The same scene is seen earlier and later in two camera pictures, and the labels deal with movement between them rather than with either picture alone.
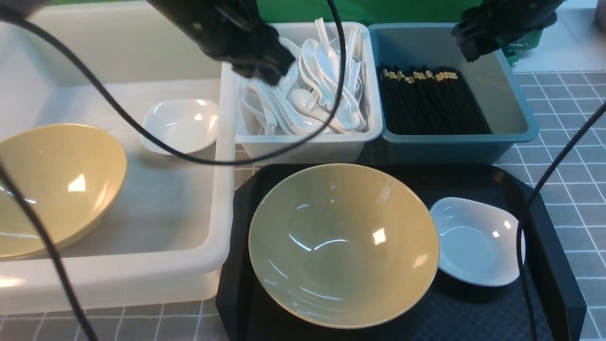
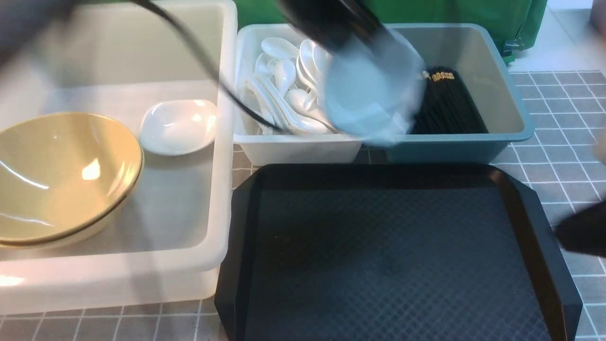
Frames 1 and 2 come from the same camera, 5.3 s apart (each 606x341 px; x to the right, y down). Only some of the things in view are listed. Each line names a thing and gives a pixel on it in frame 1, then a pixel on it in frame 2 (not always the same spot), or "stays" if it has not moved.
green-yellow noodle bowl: x=343 y=246 -> x=63 y=174
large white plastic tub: x=173 y=224 stays
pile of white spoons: x=305 y=97 stays
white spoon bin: x=270 y=116 stays
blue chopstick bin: x=436 y=107 stays
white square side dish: x=477 y=241 -> x=374 y=88
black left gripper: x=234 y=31 -> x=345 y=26
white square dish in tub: x=191 y=124 stays
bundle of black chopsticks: x=420 y=99 stays
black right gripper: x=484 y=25 -> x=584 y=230
